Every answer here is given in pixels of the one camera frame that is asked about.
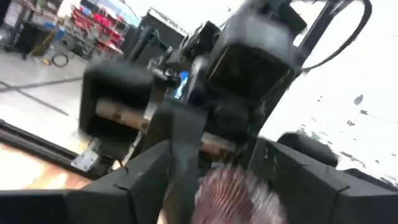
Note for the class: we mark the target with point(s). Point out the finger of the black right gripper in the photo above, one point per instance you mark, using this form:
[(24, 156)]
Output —
[(192, 130), (174, 130)]

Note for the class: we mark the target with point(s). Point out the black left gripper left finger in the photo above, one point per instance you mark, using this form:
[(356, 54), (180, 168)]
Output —
[(93, 205)]

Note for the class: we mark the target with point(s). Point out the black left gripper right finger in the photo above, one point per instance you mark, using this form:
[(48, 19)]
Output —
[(326, 202)]

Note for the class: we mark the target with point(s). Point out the pink glass vase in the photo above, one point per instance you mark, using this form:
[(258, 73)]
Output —
[(233, 199)]

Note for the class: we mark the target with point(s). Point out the red parts bin shelf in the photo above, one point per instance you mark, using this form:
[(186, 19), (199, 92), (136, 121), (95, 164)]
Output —
[(99, 25)]

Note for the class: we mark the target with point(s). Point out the black floor cart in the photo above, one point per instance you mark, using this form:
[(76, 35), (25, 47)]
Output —
[(31, 37)]

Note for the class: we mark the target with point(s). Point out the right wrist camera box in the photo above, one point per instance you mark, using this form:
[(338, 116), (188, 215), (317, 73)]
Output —
[(248, 68)]

